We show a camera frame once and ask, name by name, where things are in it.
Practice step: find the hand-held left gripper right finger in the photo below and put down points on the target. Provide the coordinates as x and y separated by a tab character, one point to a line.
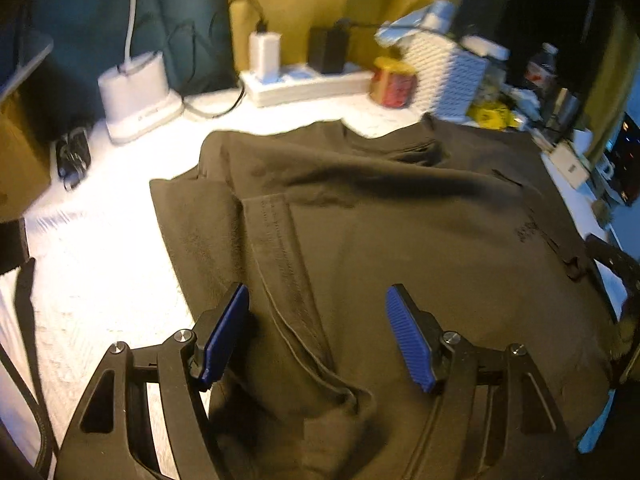
407	340

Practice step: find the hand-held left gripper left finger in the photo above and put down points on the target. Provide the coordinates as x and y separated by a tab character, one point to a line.
227	335

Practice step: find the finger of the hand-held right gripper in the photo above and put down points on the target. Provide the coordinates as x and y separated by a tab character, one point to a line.
617	265

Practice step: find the brown t-shirt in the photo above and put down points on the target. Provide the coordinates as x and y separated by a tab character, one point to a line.
380	220

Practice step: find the brown fuzzy object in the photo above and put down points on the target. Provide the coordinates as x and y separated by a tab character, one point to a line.
602	212

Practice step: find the black electronic device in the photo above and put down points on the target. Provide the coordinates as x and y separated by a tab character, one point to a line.
627	160

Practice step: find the stainless steel kettle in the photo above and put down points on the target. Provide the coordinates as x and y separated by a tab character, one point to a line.
565	107

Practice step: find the yellow duck snack bag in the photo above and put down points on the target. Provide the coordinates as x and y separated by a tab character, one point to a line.
492	112

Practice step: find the plastic water bottle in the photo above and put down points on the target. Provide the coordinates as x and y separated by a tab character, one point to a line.
541	67

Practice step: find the clear jar with white lid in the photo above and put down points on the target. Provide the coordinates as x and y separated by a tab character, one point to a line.
487	55

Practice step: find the white perforated plastic basket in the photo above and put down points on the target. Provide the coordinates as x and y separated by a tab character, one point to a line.
447	76

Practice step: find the white desk lamp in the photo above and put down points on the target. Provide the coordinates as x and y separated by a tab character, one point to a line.
135	95

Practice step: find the red and yellow can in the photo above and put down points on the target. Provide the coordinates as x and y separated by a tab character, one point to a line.
394	81

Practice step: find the white power strip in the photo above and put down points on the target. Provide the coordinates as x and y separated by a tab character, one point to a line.
300	84

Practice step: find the cardboard box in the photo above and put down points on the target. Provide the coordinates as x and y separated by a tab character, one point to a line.
17	150

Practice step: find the white charger plug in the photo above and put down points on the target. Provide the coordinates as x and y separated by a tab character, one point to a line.
265	54

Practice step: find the black power adapter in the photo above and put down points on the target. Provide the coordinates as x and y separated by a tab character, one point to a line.
327	50

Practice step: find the light blue pack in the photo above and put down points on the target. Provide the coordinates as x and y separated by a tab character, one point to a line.
417	22

